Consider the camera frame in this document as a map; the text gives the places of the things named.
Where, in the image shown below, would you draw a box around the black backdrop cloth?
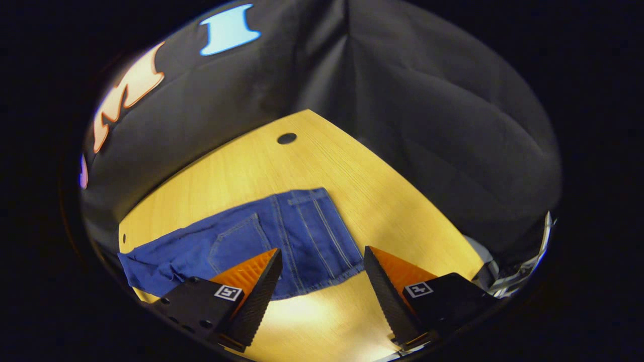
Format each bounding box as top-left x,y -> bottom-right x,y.
79,0 -> 562,267

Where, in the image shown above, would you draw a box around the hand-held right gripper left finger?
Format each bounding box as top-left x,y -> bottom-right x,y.
148,248 -> 283,353

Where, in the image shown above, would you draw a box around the shiny metal frame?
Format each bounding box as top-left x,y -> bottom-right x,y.
484,210 -> 555,298

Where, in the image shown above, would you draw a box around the blue denim jeans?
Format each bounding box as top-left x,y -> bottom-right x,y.
117,188 -> 365,301

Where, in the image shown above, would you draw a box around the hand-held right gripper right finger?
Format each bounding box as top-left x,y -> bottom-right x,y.
363,245 -> 499,352

